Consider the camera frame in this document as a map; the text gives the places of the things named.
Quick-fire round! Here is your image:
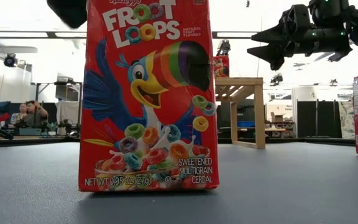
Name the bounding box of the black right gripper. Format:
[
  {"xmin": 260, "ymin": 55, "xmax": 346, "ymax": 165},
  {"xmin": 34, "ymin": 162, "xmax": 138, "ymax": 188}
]
[{"xmin": 246, "ymin": 4, "xmax": 353, "ymax": 72}]

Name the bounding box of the black metal rack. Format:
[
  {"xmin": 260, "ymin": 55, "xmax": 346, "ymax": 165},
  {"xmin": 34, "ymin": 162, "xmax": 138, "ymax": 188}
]
[{"xmin": 30, "ymin": 81, "xmax": 83, "ymax": 138}]

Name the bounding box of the black ceiling spotlight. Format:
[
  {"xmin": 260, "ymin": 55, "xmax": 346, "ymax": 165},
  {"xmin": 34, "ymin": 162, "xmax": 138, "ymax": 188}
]
[
  {"xmin": 3, "ymin": 53, "xmax": 18, "ymax": 68},
  {"xmin": 270, "ymin": 73, "xmax": 284, "ymax": 86},
  {"xmin": 218, "ymin": 39, "xmax": 231, "ymax": 57}
]

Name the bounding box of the blue-grey table mat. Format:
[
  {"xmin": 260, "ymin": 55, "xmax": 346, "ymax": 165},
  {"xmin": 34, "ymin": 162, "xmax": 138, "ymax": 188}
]
[{"xmin": 0, "ymin": 141, "xmax": 358, "ymax": 224}]

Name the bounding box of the cardboard box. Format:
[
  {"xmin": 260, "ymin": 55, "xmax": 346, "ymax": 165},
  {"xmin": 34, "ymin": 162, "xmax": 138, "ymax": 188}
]
[{"xmin": 270, "ymin": 111, "xmax": 287, "ymax": 123}]

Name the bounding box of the floral curtain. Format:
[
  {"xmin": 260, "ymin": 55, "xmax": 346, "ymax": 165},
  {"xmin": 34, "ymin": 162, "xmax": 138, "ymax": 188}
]
[{"xmin": 338, "ymin": 101, "xmax": 357, "ymax": 140}]

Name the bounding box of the person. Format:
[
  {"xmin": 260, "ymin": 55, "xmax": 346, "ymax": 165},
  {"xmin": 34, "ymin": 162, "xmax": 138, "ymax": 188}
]
[
  {"xmin": 22, "ymin": 100, "xmax": 49, "ymax": 128},
  {"xmin": 10, "ymin": 102, "xmax": 28, "ymax": 125}
]

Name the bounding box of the wooden slatted shelf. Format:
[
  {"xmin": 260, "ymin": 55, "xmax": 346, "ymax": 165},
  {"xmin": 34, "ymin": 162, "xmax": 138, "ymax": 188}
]
[{"xmin": 214, "ymin": 77, "xmax": 266, "ymax": 150}]

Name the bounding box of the black partition panel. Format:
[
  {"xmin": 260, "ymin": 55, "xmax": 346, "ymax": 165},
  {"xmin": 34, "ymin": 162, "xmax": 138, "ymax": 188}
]
[{"xmin": 296, "ymin": 100, "xmax": 343, "ymax": 139}]

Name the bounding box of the black metal table frame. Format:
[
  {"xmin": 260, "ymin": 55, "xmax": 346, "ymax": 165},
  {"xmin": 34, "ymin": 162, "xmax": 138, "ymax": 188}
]
[{"xmin": 0, "ymin": 136, "xmax": 358, "ymax": 149}]

